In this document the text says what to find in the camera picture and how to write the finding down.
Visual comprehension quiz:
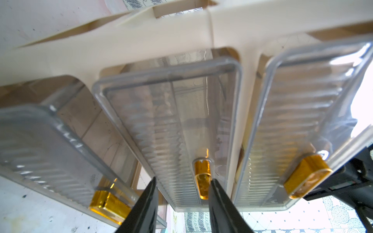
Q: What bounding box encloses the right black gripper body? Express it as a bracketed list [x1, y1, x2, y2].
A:
[304, 145, 373, 233]

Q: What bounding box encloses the grey drawer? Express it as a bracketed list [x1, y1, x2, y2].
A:
[92, 56, 242, 212]
[232, 34, 373, 212]
[0, 78, 167, 229]

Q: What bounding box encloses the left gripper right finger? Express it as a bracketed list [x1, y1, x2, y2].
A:
[208, 179, 253, 233]

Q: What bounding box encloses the beige drawer organizer cabinet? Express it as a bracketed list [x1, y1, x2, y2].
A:
[0, 0, 373, 199]

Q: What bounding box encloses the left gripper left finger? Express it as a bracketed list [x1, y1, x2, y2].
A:
[115, 177, 158, 233]

